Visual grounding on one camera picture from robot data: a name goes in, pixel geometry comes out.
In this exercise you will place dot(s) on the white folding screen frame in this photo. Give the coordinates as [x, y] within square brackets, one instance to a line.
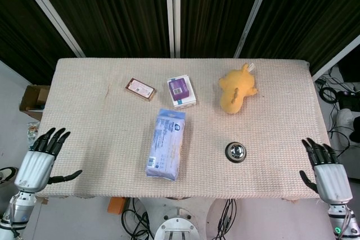
[173, 12]

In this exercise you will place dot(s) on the colourful snack bag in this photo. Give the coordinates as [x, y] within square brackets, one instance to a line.
[32, 129]

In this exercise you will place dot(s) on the robot base column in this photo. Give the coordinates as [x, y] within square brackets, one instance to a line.
[177, 223]

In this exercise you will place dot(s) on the brown snack packet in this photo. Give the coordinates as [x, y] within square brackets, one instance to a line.
[140, 88]

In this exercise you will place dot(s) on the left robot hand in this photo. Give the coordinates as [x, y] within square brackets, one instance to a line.
[38, 164]

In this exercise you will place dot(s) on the white sneaker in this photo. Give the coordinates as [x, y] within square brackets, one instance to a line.
[7, 173]

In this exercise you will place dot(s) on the silver call bell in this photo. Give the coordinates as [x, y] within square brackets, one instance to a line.
[235, 151]

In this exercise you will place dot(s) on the blue wet wipes pack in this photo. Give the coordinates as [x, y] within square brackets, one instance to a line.
[166, 144]

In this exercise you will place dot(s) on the beige woven tablecloth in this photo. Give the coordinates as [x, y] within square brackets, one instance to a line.
[118, 138]

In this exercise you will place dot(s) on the purple and white box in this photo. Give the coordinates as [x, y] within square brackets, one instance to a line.
[181, 91]

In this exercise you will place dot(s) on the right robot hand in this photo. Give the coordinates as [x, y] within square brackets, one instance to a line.
[329, 174]

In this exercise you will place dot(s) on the orange block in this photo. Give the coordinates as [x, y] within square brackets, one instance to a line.
[116, 205]

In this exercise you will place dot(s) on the yellow plush toy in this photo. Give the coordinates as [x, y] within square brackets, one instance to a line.
[236, 91]

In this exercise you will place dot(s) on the cardboard box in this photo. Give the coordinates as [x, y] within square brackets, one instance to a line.
[32, 99]

